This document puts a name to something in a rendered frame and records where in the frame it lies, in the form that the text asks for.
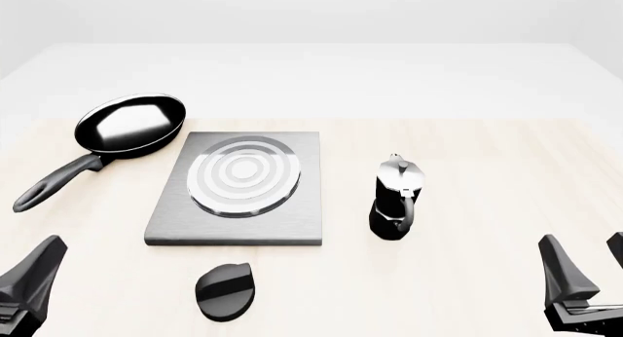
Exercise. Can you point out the round black stove knob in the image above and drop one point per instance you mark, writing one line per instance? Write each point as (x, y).
(225, 292)

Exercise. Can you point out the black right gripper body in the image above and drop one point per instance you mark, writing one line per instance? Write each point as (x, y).
(586, 318)

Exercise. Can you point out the black frying pan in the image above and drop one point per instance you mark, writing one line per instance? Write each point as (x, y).
(129, 127)

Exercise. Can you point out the black moka pot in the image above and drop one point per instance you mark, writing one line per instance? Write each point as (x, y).
(392, 202)

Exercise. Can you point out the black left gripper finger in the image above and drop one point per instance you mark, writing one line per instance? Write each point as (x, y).
(36, 275)

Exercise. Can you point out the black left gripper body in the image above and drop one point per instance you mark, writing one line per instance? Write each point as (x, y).
(14, 317)

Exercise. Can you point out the flat grey stove plate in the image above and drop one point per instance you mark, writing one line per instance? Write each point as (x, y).
(243, 202)

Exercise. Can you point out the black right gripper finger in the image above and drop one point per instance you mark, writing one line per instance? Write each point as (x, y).
(564, 275)
(617, 247)

